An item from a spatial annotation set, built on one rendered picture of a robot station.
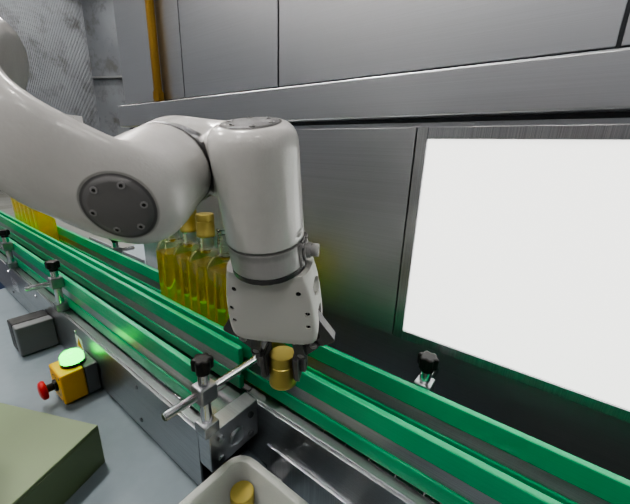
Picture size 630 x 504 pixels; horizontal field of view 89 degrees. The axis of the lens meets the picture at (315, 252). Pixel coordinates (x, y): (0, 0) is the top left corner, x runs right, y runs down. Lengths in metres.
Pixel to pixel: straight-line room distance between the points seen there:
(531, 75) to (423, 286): 0.31
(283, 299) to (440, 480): 0.29
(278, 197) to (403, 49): 0.37
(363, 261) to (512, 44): 0.36
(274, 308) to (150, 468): 0.46
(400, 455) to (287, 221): 0.34
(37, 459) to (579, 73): 0.88
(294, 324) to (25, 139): 0.25
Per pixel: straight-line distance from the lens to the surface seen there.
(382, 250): 0.55
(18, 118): 0.26
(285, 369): 0.42
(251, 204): 0.26
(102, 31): 14.42
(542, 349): 0.54
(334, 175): 0.58
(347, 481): 0.55
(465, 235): 0.51
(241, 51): 0.80
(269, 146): 0.25
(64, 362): 0.89
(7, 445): 0.77
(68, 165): 0.25
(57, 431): 0.74
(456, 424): 0.52
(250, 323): 0.37
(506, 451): 0.52
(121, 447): 0.78
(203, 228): 0.64
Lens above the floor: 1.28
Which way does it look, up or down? 17 degrees down
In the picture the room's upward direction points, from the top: 2 degrees clockwise
